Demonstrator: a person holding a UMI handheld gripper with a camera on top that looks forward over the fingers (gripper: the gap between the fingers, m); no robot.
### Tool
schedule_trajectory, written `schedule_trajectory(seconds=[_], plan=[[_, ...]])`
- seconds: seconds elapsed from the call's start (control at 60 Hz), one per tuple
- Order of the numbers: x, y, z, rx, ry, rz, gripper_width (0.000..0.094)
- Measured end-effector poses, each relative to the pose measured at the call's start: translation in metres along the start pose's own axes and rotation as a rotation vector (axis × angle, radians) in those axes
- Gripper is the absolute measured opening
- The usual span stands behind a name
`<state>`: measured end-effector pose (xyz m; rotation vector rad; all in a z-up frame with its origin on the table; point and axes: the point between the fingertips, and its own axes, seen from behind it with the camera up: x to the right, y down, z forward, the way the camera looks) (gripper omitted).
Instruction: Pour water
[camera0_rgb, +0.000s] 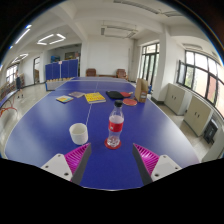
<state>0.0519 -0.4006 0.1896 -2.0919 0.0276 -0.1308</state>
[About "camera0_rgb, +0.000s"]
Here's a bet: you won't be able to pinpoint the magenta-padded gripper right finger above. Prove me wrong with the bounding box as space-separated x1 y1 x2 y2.
131 143 184 186

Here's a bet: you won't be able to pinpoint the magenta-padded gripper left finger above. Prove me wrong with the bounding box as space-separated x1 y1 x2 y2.
40 143 93 186

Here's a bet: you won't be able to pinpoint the clear bottle with red label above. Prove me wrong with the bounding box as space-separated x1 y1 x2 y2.
106 99 126 149

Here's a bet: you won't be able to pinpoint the white cup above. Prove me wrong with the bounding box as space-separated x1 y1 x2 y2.
68 122 90 146

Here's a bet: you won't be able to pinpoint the red table tennis paddle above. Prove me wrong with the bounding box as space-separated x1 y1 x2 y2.
122 97 139 108
119 91 135 99

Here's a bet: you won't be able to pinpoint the multicoloured thin book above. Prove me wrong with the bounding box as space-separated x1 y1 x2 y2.
55 95 75 104

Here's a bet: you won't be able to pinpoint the yellow book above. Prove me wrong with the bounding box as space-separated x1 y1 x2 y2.
83 92 107 105

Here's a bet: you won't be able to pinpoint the grey brown thin book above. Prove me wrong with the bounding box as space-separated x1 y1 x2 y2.
68 91 87 99

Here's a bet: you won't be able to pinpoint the beige cabinet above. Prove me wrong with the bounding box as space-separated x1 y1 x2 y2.
164 83 189 116
183 95 215 137

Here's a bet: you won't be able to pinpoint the brown cardboard box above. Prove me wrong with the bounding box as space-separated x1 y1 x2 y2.
134 78 150 104

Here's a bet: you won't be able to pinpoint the black floor appliance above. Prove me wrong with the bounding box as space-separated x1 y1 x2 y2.
203 118 220 145

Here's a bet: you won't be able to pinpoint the black table tennis paddle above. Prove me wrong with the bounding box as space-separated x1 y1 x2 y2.
105 90 125 100

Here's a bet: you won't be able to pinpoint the table tennis net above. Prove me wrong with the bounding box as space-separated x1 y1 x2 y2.
45 79 68 92

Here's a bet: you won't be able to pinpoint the brown armchair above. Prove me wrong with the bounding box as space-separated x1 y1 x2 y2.
85 68 98 78
115 68 129 81

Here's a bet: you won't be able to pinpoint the blue table with red legs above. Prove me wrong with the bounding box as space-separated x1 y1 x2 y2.
0 88 20 118

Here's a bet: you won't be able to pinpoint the blue folded partition boards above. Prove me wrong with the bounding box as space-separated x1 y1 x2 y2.
44 59 80 81

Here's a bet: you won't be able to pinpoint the black framed glass door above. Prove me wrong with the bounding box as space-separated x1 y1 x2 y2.
138 42 161 89

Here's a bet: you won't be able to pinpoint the black framed window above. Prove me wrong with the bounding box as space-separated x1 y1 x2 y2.
176 50 224 118

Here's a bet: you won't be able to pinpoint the wooden chairs group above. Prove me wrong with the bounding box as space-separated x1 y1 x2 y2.
0 81 18 98

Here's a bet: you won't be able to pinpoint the ceiling lights group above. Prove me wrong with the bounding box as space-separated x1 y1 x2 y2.
0 23 67 73

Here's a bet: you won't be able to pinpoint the ceiling air conditioner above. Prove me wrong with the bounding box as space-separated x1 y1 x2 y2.
100 24 139 40

